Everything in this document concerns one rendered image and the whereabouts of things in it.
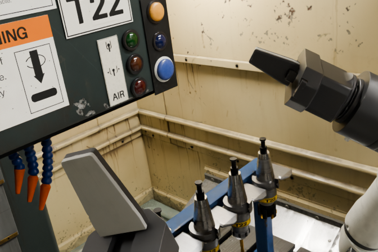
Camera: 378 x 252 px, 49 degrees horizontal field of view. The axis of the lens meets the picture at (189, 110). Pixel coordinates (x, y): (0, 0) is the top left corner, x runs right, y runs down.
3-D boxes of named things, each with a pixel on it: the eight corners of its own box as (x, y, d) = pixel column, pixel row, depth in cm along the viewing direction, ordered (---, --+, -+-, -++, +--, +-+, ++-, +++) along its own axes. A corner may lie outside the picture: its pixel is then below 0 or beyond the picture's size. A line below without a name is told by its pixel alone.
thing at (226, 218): (242, 217, 88) (242, 214, 88) (226, 230, 85) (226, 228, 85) (217, 207, 93) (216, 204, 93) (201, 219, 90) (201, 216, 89)
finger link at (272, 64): (257, 43, 54) (301, 64, 54) (246, 64, 55) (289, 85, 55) (256, 46, 52) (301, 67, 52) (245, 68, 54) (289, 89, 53)
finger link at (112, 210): (50, 164, 23) (101, 239, 26) (100, 152, 22) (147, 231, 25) (62, 147, 24) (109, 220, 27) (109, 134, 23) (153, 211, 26)
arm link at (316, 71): (311, 32, 58) (390, 70, 57) (278, 90, 62) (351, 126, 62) (314, 57, 47) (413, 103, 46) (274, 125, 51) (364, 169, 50)
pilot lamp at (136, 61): (144, 70, 56) (142, 53, 55) (131, 74, 54) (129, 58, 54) (142, 69, 56) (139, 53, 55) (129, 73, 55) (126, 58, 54)
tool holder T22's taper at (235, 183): (238, 191, 95) (235, 165, 92) (251, 199, 91) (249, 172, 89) (223, 199, 93) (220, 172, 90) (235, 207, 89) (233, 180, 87)
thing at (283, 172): (296, 172, 103) (296, 169, 102) (284, 181, 99) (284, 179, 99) (271, 165, 107) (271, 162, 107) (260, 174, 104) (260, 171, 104)
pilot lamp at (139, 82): (148, 92, 57) (145, 77, 56) (136, 97, 55) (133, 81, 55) (145, 91, 57) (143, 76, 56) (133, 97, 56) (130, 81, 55)
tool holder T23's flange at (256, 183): (262, 176, 104) (261, 168, 103) (283, 184, 100) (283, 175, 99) (247, 188, 100) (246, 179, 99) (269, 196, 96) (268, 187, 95)
